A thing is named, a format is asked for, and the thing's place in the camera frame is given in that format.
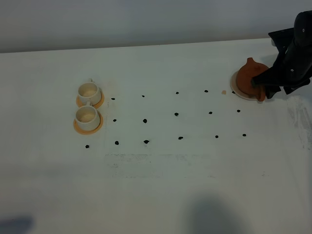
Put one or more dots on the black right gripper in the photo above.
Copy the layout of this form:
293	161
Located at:
292	68

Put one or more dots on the brown clay teapot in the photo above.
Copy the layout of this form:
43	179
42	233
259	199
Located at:
243	81

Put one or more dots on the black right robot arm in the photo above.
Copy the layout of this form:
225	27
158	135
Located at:
303	26

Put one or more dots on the cream round teapot coaster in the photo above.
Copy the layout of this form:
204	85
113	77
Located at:
236	90

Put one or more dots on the white far teacup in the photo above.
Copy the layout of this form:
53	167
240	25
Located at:
89	92

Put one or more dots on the white teacup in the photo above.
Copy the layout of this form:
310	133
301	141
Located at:
89	92
87	117

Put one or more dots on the white near teacup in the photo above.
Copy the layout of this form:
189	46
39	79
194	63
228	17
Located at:
87	117

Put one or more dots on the orange far cup coaster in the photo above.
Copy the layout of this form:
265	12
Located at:
97	105

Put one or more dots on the orange cup coaster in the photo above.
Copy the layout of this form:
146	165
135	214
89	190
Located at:
84	132
97	105

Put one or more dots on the orange near cup coaster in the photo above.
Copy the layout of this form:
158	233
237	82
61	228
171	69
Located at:
84	132

